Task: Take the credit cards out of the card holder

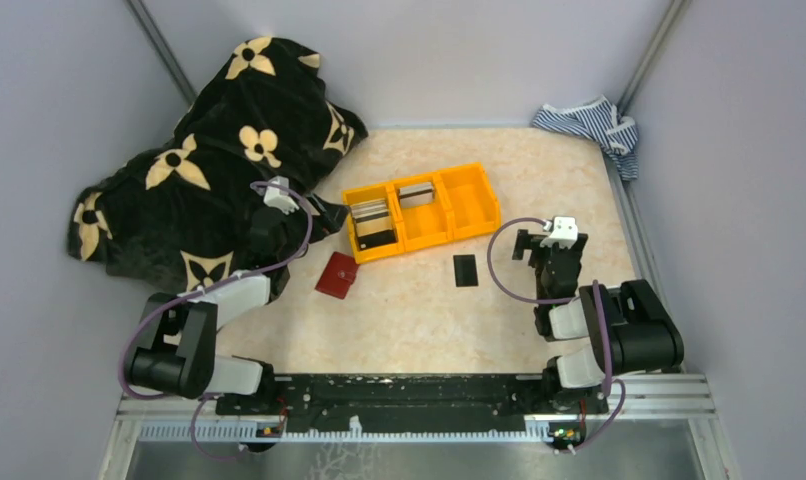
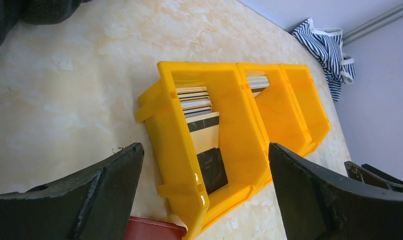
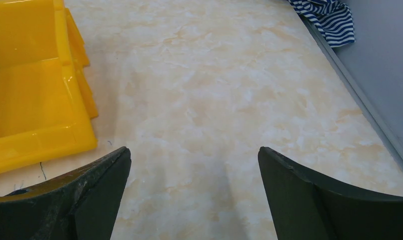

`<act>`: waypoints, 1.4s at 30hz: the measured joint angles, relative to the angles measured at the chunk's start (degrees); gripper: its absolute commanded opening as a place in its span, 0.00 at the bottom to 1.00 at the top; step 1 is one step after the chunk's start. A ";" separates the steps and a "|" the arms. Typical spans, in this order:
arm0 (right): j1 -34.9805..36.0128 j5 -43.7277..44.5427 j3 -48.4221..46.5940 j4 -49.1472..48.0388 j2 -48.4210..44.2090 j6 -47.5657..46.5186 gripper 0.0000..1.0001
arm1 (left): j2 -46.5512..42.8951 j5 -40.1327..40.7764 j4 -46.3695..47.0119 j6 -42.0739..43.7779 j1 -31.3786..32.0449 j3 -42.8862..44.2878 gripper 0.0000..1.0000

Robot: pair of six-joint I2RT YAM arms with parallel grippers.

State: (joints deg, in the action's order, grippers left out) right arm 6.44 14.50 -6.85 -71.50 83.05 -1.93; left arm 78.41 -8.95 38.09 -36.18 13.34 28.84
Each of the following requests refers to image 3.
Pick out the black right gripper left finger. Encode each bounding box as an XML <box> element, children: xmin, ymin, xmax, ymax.
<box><xmin>0</xmin><ymin>146</ymin><xmax>132</xmax><ymax>240</ymax></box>

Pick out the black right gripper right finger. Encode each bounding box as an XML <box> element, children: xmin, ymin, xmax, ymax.
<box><xmin>258</xmin><ymin>146</ymin><xmax>403</xmax><ymax>240</ymax></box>

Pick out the yellow plastic bin right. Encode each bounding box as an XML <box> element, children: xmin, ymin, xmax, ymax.
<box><xmin>0</xmin><ymin>0</ymin><xmax>98</xmax><ymax>174</ymax></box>

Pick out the blue white striped cloth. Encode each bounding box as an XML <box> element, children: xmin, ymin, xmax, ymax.
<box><xmin>288</xmin><ymin>0</ymin><xmax>356</xmax><ymax>48</ymax></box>

